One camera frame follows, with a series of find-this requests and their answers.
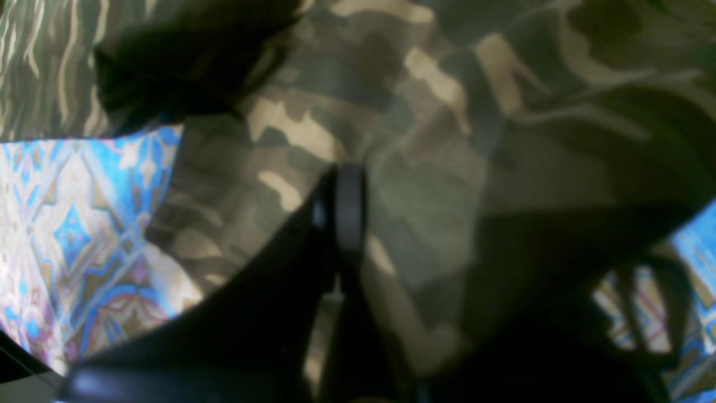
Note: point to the patterned tile tablecloth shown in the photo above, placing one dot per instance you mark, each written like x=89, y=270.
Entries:
x=78, y=275

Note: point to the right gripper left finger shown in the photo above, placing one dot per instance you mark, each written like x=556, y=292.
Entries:
x=247, y=342

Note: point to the camouflage T-shirt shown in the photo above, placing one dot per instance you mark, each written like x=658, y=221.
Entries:
x=498, y=136

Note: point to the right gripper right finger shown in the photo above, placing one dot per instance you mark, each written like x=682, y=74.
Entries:
x=554, y=352

